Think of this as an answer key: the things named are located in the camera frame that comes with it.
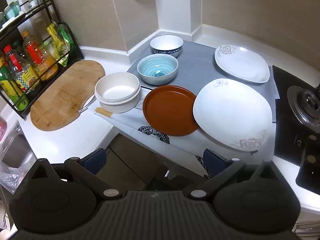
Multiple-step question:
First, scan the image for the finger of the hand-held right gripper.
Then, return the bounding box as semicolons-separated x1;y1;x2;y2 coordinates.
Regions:
296;153;320;193
296;133;320;153

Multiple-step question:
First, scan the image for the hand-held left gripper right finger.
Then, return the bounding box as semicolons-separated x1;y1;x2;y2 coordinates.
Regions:
184;149;280;200

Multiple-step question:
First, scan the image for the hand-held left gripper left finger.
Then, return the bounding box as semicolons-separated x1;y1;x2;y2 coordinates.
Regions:
31;149;120;198

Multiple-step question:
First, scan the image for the teal glazed bowl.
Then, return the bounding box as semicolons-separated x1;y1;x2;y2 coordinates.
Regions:
137;54;179;85

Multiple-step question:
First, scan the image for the brown kitchen cabinet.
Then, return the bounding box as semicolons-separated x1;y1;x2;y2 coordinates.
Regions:
96;134;209;193

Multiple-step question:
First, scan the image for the black glass gas stove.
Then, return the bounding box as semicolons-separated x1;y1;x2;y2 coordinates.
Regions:
272;65;320;167

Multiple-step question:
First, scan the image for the metal stove burner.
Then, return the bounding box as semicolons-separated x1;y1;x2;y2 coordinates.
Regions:
287;85;320;126

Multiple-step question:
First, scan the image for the white leaf-print cloth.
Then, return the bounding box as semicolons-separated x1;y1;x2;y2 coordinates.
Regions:
94;94;277;180

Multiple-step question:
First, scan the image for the large white floral plate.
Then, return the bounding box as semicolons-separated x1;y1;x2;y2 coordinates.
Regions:
192;79;273;152

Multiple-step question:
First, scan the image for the cream bowl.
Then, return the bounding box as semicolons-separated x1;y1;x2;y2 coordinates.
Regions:
96;90;141;112
94;72;141;103

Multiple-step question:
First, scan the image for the brown round plate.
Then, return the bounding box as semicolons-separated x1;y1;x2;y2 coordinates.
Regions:
143;85;200;137

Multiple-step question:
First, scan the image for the wooden cutting board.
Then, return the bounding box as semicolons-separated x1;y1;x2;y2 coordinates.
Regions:
30;60;106;131

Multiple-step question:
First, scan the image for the steel sink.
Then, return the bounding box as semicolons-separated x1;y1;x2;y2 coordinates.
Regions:
0;119;38;171

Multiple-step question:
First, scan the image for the clear plastic bag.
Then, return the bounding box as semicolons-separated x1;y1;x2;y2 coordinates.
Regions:
0;159;33;193

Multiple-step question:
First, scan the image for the grey mat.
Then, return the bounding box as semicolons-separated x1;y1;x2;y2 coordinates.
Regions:
126;39;280;101

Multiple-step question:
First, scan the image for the small white floral plate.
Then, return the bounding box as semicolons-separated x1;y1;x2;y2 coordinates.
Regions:
214;44;271;83

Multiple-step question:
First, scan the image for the red-capped sauce bottle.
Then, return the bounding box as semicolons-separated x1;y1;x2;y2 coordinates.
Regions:
4;45;42;100

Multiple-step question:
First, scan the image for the green bottle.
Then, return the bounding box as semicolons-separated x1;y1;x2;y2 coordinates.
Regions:
0;64;29;111

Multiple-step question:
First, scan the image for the yellow snack packet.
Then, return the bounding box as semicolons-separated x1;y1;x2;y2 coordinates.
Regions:
46;22;69;66

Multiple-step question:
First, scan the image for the green snack packet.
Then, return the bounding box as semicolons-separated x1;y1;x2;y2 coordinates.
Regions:
59;27;76;53

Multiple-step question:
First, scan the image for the white bowl with blue pattern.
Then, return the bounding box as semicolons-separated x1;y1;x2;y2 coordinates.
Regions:
150;35;183;58

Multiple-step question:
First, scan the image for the pale teal cup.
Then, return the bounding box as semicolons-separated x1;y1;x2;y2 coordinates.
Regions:
4;1;21;20

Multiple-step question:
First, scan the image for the black wire rack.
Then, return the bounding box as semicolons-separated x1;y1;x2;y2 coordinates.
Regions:
0;0;81;120

